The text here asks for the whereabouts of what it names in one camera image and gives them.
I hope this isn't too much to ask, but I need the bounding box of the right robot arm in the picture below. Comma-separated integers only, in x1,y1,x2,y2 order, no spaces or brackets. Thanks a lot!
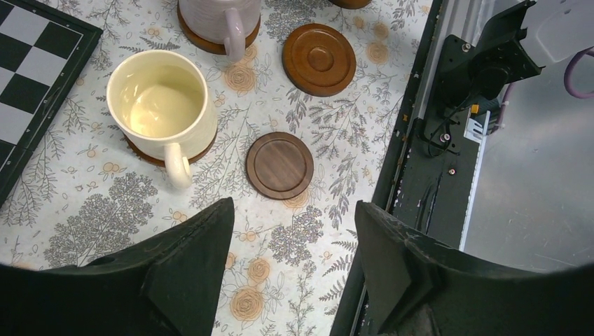
434,1,593,108

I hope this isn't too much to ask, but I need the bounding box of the black white chessboard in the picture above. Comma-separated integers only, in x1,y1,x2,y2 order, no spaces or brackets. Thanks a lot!
1,0,103,201

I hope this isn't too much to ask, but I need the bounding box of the lilac mug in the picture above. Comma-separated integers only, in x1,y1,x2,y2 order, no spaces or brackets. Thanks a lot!
177,0,261,63

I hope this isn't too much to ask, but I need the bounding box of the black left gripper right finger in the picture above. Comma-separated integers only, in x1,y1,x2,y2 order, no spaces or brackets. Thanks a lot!
355,201,593,335

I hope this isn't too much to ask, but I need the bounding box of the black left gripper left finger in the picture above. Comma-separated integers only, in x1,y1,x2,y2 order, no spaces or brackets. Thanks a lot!
1,197,235,335

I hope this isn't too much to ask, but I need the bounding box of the brown wooden coaster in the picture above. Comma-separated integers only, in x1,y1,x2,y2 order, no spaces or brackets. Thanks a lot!
329,0,371,10
123,133,218,168
177,5,261,55
282,23,357,97

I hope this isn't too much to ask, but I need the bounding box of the dark walnut coaster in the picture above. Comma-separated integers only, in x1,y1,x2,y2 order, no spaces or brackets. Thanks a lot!
245,132,314,200

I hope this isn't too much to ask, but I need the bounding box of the floral tablecloth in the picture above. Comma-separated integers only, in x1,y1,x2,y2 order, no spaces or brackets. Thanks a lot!
1,1,432,335

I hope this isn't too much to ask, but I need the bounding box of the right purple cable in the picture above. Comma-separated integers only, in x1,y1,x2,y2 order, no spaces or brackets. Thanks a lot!
496,45,594,131

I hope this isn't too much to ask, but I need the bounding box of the cream yellow mug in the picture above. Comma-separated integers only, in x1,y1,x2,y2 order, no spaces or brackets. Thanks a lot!
106,50,218,189

